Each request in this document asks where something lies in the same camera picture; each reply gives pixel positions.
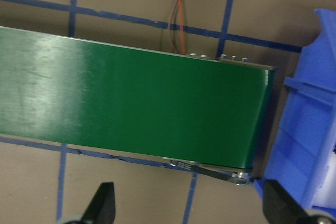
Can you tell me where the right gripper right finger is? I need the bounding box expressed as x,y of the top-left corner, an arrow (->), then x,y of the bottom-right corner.
262,180 -> 311,224

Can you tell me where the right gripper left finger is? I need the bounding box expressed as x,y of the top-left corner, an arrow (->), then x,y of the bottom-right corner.
80,182 -> 116,223

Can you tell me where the right blue plastic bin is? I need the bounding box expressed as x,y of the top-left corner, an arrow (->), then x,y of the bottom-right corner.
263,9 -> 335,212

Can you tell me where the green conveyor belt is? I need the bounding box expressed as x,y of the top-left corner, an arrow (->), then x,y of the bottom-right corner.
1,27 -> 274,185

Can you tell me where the red black conveyor wire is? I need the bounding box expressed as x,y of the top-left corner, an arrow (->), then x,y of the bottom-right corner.
167,0 -> 187,55

